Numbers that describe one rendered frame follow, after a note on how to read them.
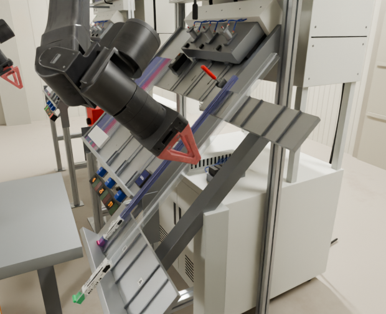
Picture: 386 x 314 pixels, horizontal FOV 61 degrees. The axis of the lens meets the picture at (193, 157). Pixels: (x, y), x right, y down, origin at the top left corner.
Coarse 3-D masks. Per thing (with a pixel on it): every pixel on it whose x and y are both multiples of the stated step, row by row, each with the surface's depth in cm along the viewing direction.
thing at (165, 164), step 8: (232, 80) 76; (224, 88) 77; (216, 96) 77; (224, 96) 77; (216, 104) 77; (208, 112) 76; (200, 120) 76; (192, 128) 76; (168, 160) 76; (160, 168) 76; (152, 176) 77; (144, 184) 77; (152, 184) 76; (144, 192) 76; (136, 200) 76; (128, 208) 76; (120, 216) 76; (104, 240) 76
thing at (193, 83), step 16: (176, 48) 148; (192, 64) 128; (208, 64) 119; (224, 64) 112; (240, 64) 106; (160, 80) 138; (176, 80) 128; (192, 80) 120; (208, 80) 113; (192, 96) 113
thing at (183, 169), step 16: (272, 64) 53; (256, 80) 52; (240, 96) 52; (224, 112) 53; (208, 144) 52; (176, 176) 52; (160, 192) 52; (144, 224) 52; (128, 240) 52; (112, 256) 51; (80, 304) 52
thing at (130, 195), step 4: (84, 140) 146; (88, 144) 140; (92, 148) 135; (92, 152) 133; (96, 152) 133; (96, 156) 128; (100, 156) 129; (100, 160) 124; (104, 160) 127; (104, 164) 120; (108, 168) 116; (108, 172) 114; (112, 172) 113; (112, 176) 111; (116, 176) 110; (116, 180) 107; (120, 180) 108; (120, 184) 104; (124, 184) 105; (124, 188) 102; (128, 192) 99; (128, 196) 97; (132, 196) 98
